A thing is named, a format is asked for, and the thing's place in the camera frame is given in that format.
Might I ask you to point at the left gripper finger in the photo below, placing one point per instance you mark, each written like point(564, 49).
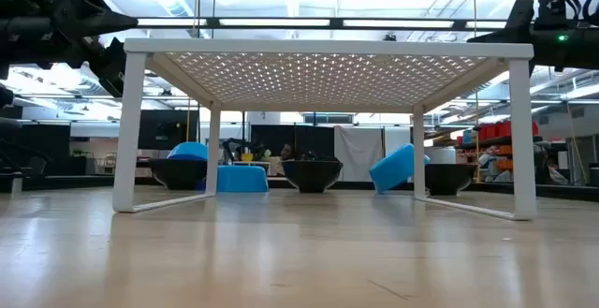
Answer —
point(112, 64)
point(89, 18)

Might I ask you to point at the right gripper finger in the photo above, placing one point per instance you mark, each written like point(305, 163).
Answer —
point(521, 24)

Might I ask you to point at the blue plastic bowl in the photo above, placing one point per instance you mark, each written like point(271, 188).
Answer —
point(187, 151)
point(243, 179)
point(393, 167)

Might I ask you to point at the black bowl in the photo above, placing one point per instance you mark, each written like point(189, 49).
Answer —
point(449, 179)
point(178, 174)
point(312, 177)

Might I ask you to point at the background black robot arm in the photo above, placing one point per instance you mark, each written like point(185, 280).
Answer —
point(231, 146)

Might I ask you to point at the black monitor screen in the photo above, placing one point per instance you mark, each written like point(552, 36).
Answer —
point(164, 130)

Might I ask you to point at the black partition panel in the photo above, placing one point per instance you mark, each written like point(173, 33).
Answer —
point(309, 137)
point(47, 142)

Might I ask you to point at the rack with red orange bins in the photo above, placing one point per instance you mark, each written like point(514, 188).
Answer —
point(491, 131)

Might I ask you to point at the dark trash bin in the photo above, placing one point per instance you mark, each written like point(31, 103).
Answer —
point(594, 174)

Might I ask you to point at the white perforated metal shelf riser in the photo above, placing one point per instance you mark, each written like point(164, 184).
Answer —
point(327, 47)

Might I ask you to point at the person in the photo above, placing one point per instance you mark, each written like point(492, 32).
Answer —
point(287, 152)

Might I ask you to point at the white hanging cloth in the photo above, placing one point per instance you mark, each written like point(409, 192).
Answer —
point(358, 151)

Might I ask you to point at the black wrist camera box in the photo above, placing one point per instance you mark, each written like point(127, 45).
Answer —
point(557, 4)

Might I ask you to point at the black overhead frame bar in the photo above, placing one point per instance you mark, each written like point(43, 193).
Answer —
point(213, 22)

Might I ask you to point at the black table edge rail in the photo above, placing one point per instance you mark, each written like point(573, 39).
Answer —
point(561, 192)

